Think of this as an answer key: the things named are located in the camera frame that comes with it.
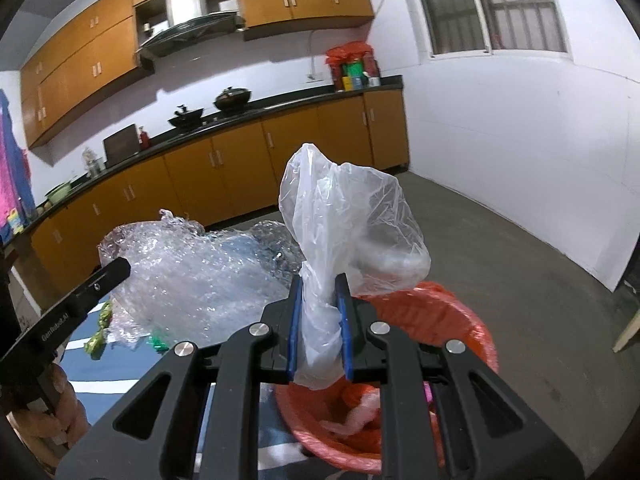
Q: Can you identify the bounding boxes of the green basin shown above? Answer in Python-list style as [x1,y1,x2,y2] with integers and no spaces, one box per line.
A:
[46,181,72,205]

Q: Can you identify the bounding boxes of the orange lower kitchen cabinets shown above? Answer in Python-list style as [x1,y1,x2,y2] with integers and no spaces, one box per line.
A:
[12,76,409,296]

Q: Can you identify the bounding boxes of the range hood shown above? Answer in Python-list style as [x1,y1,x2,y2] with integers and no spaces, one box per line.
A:
[134,0,244,61]

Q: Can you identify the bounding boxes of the red bottle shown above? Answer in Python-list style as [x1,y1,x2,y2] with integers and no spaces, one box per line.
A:
[139,126,150,151]

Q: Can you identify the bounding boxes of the orange kitchen cabinets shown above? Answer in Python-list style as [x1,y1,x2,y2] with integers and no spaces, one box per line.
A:
[21,0,374,148]
[12,76,409,296]

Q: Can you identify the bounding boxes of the black wok with lid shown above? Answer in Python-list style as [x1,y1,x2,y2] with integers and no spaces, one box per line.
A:
[214,87,252,115]

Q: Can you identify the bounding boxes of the left hand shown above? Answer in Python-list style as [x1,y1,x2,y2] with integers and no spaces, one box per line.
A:
[6,363,91,469]

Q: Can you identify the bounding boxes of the red lined trash basket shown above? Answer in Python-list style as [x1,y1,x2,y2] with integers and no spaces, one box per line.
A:
[276,282,499,474]

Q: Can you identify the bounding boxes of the dark green foil wrapper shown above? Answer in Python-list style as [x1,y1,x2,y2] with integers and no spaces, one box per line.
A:
[148,335,169,354]

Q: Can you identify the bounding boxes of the dark cutting board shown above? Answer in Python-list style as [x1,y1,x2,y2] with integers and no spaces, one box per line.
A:
[103,124,140,168]

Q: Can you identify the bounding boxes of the pink blue hanging cloth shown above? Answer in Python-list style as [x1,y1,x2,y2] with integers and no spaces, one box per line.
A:
[1,91,36,245]

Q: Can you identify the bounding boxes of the clear bubble wrap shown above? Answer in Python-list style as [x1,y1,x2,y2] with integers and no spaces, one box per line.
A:
[98,210,303,348]

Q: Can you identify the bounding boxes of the black wok with ladle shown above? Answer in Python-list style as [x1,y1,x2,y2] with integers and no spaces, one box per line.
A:
[168,105,204,132]

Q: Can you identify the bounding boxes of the clear crinkled plastic wrapper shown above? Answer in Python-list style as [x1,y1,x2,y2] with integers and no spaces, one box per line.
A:
[320,387,381,437]

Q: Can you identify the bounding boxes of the barred window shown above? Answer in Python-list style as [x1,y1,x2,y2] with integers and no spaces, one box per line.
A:
[421,0,568,56]

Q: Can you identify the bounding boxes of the pink plastic bag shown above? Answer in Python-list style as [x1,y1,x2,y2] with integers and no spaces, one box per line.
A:
[423,382,433,404]

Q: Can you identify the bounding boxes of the lime green paw-print bag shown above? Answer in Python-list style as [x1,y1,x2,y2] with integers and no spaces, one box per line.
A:
[84,301,113,361]

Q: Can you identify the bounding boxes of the orange upper kitchen cabinets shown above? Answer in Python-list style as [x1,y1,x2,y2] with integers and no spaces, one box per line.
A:
[21,0,374,148]

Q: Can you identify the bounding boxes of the blue white striped tablecloth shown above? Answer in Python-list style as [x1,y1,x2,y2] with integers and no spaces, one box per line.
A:
[58,228,352,480]

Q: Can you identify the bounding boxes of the clear jar on counter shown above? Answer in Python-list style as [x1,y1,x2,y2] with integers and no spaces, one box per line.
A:
[81,148,105,178]

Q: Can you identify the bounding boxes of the white translucent plastic bag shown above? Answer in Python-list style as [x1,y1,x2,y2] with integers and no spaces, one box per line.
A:
[279,143,431,390]

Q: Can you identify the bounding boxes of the red bag condiment rack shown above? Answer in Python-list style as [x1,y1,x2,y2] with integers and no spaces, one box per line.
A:
[326,41,381,92]

